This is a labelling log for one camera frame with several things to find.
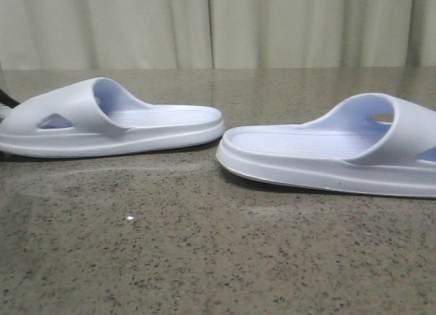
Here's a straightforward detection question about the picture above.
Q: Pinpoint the light blue slipper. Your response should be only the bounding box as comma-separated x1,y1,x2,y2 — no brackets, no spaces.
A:
1,77,225,158
217,93,435,198

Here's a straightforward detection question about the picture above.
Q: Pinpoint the beige background curtain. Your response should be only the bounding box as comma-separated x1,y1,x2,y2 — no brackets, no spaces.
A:
1,0,435,70

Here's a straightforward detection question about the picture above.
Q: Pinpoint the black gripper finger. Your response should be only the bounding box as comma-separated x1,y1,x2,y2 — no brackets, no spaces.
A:
0,89,20,108

